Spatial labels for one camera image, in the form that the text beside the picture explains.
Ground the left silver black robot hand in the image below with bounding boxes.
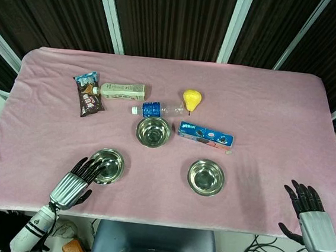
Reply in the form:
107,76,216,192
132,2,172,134
47,154,108,215

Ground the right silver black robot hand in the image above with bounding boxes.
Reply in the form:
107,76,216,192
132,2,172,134
276,178,336,252

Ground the stainless steel bowl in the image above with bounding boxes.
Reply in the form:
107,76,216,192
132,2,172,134
185,157,228,199
134,114,174,150
87,146,127,187

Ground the orange object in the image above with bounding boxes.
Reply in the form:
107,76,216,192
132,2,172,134
60,237,91,252

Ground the brown blue snack bag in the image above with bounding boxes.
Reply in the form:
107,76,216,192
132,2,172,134
69,69,109,120

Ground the beige milk tea bottle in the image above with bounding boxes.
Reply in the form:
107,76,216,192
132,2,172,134
92,78,148,103

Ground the pink tablecloth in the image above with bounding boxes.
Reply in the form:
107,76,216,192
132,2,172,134
0,42,336,244

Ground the clear blue-label water bottle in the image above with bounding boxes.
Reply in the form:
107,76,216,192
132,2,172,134
131,97,186,120

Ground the blue cookie box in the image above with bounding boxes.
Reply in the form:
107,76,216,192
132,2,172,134
175,120,236,151

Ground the yellow pear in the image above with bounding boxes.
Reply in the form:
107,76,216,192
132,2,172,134
180,88,204,118

